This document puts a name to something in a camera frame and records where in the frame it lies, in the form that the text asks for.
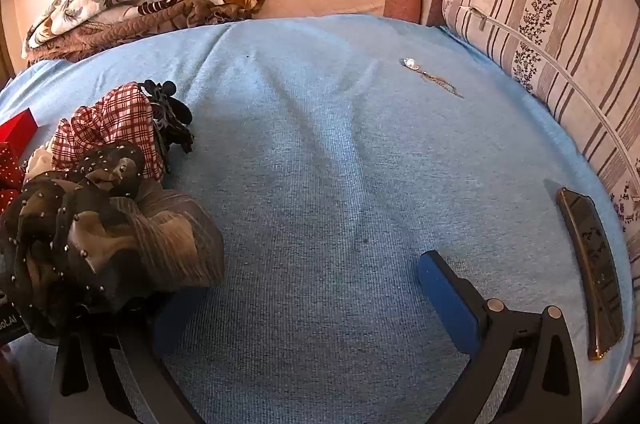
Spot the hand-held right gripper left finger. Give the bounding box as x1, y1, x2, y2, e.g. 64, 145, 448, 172
50, 288, 207, 424

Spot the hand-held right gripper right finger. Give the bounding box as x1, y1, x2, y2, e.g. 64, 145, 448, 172
417, 250, 584, 424

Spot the dark beaded scrunchie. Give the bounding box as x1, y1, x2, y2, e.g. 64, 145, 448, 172
0, 141, 226, 345

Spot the red tray box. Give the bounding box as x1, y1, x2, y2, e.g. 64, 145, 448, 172
0, 110, 39, 150

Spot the red dotted scrunchie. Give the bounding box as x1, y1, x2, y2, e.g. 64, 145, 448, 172
0, 143, 25, 205

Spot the black smartphone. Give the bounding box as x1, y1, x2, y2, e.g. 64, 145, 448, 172
556, 187, 626, 362

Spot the white printed scrunchie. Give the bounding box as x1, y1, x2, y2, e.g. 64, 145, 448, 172
22, 144, 56, 182

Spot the light blue cloth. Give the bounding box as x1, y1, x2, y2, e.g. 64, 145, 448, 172
0, 14, 633, 424

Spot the black hair claw clip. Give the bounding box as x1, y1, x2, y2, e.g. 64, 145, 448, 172
137, 79, 196, 155

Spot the red plaid scrunchie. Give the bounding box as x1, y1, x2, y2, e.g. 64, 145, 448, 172
51, 83, 166, 182

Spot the brown quilted blanket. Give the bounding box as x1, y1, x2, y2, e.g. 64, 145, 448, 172
25, 0, 266, 65

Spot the striped floral pillow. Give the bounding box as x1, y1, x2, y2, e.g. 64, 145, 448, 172
442, 0, 640, 277

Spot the silver pendant necklace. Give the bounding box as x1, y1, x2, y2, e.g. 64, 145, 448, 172
399, 57, 466, 100

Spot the white cable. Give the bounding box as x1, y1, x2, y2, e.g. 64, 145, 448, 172
470, 6, 640, 200

